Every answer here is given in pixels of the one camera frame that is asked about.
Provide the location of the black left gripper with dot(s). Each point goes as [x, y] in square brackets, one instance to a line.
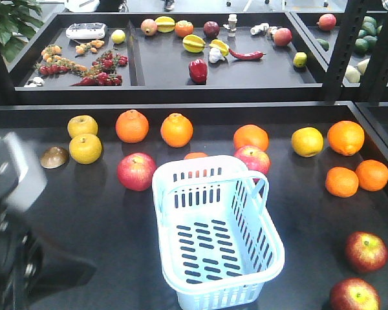
[31, 263]

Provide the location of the light blue plastic basket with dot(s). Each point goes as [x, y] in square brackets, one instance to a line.
[218, 244]

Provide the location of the yellow green pear front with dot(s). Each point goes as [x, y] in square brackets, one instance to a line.
[85, 148]

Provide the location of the yellow green pear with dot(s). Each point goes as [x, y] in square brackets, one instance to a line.
[85, 148]
[82, 124]

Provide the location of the large pink red apple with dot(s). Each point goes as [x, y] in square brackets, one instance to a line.
[135, 171]

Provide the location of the yellow green pear back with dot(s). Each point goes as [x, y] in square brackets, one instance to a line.
[82, 124]

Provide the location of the orange back left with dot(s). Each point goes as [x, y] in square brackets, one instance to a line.
[132, 126]

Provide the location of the small orange middle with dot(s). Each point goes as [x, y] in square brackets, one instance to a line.
[194, 155]

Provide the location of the black upper display tray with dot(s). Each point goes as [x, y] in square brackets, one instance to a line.
[291, 68]

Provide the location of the pink red apple centre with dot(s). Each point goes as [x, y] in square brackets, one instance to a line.
[254, 158]

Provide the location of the orange behind centre apple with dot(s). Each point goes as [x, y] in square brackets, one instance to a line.
[251, 135]

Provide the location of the dark red bell pepper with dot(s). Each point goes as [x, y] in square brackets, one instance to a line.
[198, 71]

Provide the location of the white garlic bulb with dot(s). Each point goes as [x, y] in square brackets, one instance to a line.
[215, 55]

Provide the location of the red apple front left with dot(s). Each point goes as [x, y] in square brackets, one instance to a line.
[354, 293]

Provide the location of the red chili pepper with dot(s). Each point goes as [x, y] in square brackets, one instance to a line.
[252, 56]

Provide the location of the small orange left pair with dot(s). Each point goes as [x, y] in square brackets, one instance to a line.
[341, 182]

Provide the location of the small orange pair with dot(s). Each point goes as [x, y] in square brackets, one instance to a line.
[341, 182]
[372, 175]

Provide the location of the red apple front middle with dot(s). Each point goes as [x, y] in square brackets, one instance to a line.
[365, 252]

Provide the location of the large orange right back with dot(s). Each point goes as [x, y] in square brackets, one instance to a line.
[346, 137]

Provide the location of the small orange right pair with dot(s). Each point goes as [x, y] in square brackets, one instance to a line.
[372, 175]

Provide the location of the wooden display stand black frame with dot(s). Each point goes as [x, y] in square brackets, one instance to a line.
[87, 210]

